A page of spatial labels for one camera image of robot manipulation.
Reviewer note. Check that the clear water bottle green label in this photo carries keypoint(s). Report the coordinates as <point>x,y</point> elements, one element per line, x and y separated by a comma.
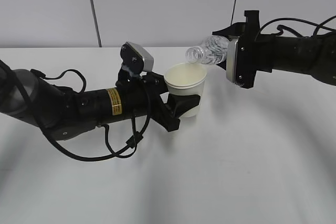
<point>211,51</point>

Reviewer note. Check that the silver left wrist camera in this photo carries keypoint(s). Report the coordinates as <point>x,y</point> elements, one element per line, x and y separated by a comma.
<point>135,59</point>

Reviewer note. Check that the white paper cup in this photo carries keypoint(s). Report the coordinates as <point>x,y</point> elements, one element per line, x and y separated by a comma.
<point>186,79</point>

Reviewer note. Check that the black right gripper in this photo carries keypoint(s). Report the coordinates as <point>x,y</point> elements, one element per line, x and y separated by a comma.
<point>252,56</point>

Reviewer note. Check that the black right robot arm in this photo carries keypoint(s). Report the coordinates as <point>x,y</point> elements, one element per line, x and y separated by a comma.
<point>290,51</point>

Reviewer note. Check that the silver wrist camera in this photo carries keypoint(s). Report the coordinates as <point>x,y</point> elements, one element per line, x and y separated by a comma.
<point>231,60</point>
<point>135,59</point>

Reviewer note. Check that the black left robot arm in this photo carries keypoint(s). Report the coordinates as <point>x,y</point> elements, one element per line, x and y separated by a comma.
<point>66,113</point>

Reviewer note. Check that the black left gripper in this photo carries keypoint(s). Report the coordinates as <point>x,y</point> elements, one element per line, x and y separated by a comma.
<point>141,96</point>

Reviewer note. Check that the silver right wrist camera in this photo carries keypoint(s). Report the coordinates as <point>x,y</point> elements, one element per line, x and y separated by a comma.
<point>231,60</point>

